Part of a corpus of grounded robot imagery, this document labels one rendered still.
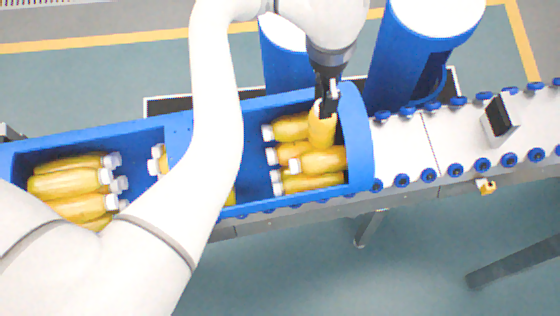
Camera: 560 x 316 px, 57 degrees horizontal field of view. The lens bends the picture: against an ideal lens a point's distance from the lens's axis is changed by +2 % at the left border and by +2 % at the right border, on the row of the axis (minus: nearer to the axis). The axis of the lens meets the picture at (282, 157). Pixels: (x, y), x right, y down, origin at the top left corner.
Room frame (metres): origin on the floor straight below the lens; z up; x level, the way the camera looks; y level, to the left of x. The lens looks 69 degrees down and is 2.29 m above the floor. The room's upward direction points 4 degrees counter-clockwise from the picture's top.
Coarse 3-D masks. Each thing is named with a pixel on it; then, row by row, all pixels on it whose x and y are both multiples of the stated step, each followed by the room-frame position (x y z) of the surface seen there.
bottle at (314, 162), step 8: (344, 144) 0.48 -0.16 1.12; (312, 152) 0.46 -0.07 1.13; (320, 152) 0.46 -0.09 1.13; (328, 152) 0.46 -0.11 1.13; (336, 152) 0.46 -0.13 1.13; (344, 152) 0.46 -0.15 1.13; (296, 160) 0.45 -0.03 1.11; (304, 160) 0.44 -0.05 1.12; (312, 160) 0.44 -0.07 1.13; (320, 160) 0.44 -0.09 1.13; (328, 160) 0.44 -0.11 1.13; (336, 160) 0.44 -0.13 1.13; (344, 160) 0.44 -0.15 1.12; (304, 168) 0.43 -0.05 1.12; (312, 168) 0.42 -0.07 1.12; (320, 168) 0.42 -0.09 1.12; (328, 168) 0.42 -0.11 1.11; (336, 168) 0.42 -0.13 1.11; (344, 168) 0.42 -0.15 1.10
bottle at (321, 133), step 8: (312, 112) 0.50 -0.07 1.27; (312, 120) 0.49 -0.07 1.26; (320, 120) 0.48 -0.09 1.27; (328, 120) 0.48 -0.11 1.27; (336, 120) 0.49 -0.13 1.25; (312, 128) 0.48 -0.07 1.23; (320, 128) 0.47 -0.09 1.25; (328, 128) 0.47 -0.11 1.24; (312, 136) 0.48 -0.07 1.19; (320, 136) 0.47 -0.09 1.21; (328, 136) 0.47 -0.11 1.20; (312, 144) 0.48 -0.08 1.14; (320, 144) 0.47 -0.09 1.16; (328, 144) 0.47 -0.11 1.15
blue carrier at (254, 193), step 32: (288, 96) 0.58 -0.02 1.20; (352, 96) 0.56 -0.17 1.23; (96, 128) 0.54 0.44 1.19; (128, 128) 0.52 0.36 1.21; (160, 128) 0.58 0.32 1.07; (192, 128) 0.51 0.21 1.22; (256, 128) 0.59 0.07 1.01; (352, 128) 0.47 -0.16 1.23; (0, 160) 0.46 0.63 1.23; (32, 160) 0.53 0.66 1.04; (128, 160) 0.53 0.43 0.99; (256, 160) 0.52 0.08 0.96; (352, 160) 0.41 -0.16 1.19; (128, 192) 0.45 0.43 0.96; (256, 192) 0.42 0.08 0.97; (320, 192) 0.36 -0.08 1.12; (352, 192) 0.37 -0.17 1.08
